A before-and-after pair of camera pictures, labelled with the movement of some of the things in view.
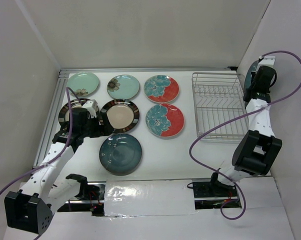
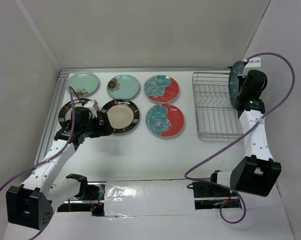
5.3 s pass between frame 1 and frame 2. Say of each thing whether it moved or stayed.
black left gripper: stayed
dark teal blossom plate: moved
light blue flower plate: stayed
